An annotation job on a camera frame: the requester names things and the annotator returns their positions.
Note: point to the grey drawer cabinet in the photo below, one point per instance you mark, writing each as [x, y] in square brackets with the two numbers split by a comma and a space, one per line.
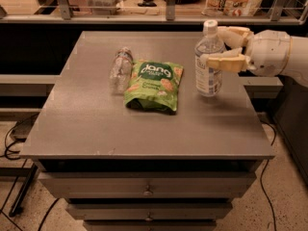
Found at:
[98, 155]

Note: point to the black stand leg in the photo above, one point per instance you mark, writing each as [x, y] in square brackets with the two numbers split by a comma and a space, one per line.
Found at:
[28, 174]

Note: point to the grey metal railing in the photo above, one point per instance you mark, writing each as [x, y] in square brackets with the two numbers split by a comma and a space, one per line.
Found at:
[272, 12]

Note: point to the blue label plastic bottle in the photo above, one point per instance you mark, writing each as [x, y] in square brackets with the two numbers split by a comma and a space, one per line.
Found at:
[208, 80]

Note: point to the top drawer knob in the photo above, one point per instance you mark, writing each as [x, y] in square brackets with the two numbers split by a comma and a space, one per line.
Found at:
[148, 191]

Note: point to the drawer knob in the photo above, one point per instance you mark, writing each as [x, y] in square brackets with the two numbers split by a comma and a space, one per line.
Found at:
[148, 217]
[148, 191]

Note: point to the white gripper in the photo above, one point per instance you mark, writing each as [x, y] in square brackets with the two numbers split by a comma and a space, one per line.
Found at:
[270, 52]

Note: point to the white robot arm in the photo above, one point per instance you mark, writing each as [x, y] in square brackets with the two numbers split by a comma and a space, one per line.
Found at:
[297, 65]

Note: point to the clear crushed plastic bottle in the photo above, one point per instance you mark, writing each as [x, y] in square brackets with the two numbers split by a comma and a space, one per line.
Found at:
[121, 69]

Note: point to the green snack bag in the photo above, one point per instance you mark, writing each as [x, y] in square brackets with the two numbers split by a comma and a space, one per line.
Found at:
[154, 86]

